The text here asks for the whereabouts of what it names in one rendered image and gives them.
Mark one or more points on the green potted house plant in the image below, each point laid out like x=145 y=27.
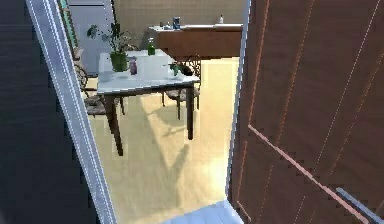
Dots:
x=117 y=50

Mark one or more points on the brown kitchen counter cupboard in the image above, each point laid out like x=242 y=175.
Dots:
x=200 y=40

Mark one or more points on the purple pepper shaker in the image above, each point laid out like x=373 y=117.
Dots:
x=133 y=66

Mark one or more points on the dark metal dining chair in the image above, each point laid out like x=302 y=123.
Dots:
x=188 y=83
x=89 y=96

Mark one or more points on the brown wooden room door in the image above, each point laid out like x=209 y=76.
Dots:
x=310 y=100

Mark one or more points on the white top dining table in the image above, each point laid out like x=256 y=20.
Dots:
x=150 y=75

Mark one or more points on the white soap bottle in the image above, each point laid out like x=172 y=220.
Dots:
x=220 y=19

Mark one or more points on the white fridge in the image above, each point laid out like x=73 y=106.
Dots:
x=91 y=33

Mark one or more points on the green glass bottle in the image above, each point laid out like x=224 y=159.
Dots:
x=151 y=47

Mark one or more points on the blue canister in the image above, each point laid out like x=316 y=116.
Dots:
x=176 y=23

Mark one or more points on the small green plant sprig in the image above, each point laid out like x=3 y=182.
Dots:
x=175 y=68

